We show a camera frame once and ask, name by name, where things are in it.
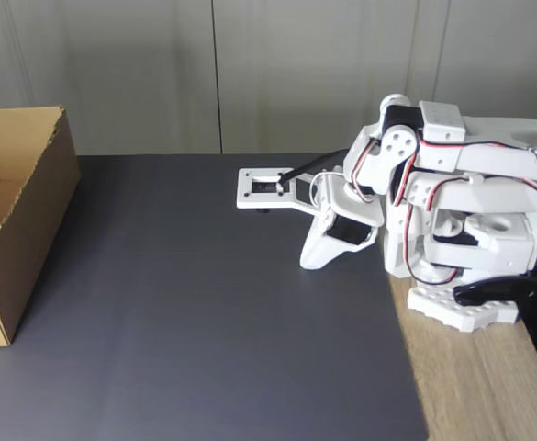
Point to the brown cardboard box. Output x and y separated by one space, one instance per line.
43 206

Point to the dark grey table mat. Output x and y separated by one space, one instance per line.
227 321

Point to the black table clamp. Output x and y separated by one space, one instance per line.
525 294

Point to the white gripper camera mount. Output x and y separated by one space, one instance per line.
245 190

